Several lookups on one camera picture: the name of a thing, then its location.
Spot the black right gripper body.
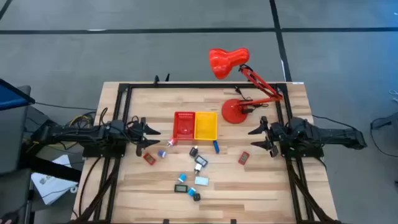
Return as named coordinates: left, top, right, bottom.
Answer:
left=261, top=115, right=292, bottom=158

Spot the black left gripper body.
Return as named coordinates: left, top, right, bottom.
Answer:
left=124, top=116, right=147, bottom=157

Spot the red digital thermometer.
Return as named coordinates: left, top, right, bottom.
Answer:
left=238, top=151, right=251, bottom=166
left=142, top=152, right=157, bottom=166

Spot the white digital thermometer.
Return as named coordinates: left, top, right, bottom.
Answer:
left=194, top=175, right=210, bottom=187

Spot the grey office chair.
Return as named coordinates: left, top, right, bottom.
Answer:
left=0, top=85, right=34, bottom=224

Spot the red plastic basket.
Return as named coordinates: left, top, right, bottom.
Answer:
left=172, top=111, right=197, bottom=141

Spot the red desk lamp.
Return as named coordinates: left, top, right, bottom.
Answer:
left=208, top=47, right=284, bottom=124

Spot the yellow plastic basket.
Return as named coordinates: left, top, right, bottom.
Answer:
left=194, top=111, right=218, bottom=141

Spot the black support beam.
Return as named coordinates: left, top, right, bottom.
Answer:
left=20, top=154, right=82, bottom=183

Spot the white paper sheet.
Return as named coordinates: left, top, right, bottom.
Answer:
left=30, top=154, right=78, bottom=206

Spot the computer monitor blue screen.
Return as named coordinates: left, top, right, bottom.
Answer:
left=0, top=78, right=35, bottom=112

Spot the black lamp power cable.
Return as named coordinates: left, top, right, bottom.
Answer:
left=234, top=86, right=270, bottom=114

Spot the yellow cable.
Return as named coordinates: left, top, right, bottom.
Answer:
left=29, top=114, right=94, bottom=151

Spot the black aluminium table frame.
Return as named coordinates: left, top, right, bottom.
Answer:
left=70, top=82, right=341, bottom=224

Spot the black floor stand with cable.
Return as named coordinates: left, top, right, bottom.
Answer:
left=369, top=111, right=398, bottom=158

